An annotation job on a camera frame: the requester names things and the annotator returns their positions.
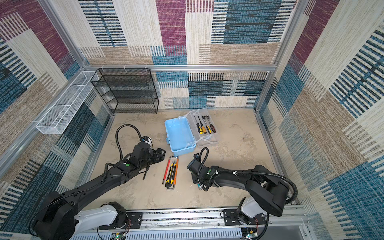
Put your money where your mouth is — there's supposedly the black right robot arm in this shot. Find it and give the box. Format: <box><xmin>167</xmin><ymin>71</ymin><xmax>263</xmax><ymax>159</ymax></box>
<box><xmin>187</xmin><ymin>159</ymin><xmax>297</xmax><ymax>225</ymax></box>

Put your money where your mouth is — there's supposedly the white wire mesh basket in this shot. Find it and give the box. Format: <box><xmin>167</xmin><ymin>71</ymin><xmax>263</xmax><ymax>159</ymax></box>
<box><xmin>36</xmin><ymin>71</ymin><xmax>95</xmax><ymax>135</ymax></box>

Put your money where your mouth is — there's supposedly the ratchet wrench dark handle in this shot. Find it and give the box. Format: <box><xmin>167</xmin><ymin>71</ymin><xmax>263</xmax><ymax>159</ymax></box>
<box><xmin>206</xmin><ymin>115</ymin><xmax>216</xmax><ymax>134</ymax></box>

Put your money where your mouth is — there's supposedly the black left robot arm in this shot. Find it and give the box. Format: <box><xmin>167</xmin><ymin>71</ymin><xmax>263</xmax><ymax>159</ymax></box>
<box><xmin>28</xmin><ymin>142</ymin><xmax>166</xmax><ymax>240</ymax></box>

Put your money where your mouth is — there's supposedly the orange handled tool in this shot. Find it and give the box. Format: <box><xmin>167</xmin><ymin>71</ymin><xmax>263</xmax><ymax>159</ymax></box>
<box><xmin>173</xmin><ymin>157</ymin><xmax>179</xmax><ymax>188</ymax></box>

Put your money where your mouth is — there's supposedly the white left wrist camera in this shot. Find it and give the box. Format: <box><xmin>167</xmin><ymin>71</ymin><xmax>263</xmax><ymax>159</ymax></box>
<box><xmin>141</xmin><ymin>136</ymin><xmax>153</xmax><ymax>145</ymax></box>

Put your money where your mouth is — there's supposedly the black corrugated right cable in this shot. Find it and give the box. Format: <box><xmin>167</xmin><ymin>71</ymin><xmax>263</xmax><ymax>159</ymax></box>
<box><xmin>196</xmin><ymin>147</ymin><xmax>298</xmax><ymax>205</ymax></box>

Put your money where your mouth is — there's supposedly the light blue plastic tool box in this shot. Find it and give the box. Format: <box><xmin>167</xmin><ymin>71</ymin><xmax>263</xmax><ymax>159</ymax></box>
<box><xmin>165</xmin><ymin>108</ymin><xmax>220</xmax><ymax>157</ymax></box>

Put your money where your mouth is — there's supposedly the black mesh shelf rack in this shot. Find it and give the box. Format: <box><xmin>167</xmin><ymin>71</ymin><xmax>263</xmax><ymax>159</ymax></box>
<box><xmin>91</xmin><ymin>68</ymin><xmax>159</xmax><ymax>114</ymax></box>

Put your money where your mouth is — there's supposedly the yellow handled wrench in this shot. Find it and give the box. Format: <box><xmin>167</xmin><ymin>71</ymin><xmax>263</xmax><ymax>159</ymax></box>
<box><xmin>202</xmin><ymin>116</ymin><xmax>212</xmax><ymax>134</ymax></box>

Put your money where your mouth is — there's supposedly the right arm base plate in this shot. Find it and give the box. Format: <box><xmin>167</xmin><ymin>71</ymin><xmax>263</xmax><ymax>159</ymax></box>
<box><xmin>220</xmin><ymin>209</ymin><xmax>267</xmax><ymax>226</ymax></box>

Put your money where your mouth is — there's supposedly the black handled screwdriver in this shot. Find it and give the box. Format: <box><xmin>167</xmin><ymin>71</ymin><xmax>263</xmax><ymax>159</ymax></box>
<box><xmin>195</xmin><ymin>117</ymin><xmax>203</xmax><ymax>135</ymax></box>

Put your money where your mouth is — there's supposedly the yellow black utility knife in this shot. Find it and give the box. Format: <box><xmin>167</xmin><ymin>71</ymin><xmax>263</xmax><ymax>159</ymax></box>
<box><xmin>165</xmin><ymin>161</ymin><xmax>176</xmax><ymax>189</ymax></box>

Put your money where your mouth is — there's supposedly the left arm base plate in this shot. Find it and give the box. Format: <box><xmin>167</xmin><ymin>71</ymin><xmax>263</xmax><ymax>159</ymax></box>
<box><xmin>98</xmin><ymin>212</ymin><xmax>143</xmax><ymax>230</ymax></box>

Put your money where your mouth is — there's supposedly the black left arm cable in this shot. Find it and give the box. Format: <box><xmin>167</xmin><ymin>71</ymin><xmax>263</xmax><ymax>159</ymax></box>
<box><xmin>115</xmin><ymin>124</ymin><xmax>145</xmax><ymax>163</ymax></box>

